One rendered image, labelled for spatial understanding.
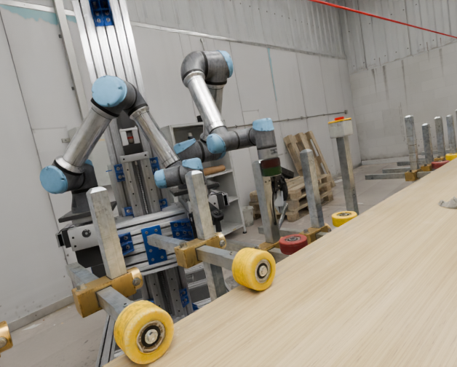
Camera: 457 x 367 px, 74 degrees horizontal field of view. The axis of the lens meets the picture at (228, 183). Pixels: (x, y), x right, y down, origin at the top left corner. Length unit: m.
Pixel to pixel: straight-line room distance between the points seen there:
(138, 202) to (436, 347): 1.35
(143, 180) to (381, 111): 7.70
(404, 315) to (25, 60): 3.42
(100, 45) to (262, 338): 1.55
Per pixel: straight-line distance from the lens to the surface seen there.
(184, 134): 4.12
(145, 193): 1.62
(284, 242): 0.89
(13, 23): 3.65
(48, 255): 3.37
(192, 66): 1.33
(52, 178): 1.38
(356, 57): 9.06
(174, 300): 1.75
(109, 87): 1.25
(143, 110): 1.37
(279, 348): 0.51
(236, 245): 1.08
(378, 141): 8.86
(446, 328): 0.55
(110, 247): 0.71
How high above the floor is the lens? 1.20
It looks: 7 degrees down
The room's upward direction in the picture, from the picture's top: 11 degrees counter-clockwise
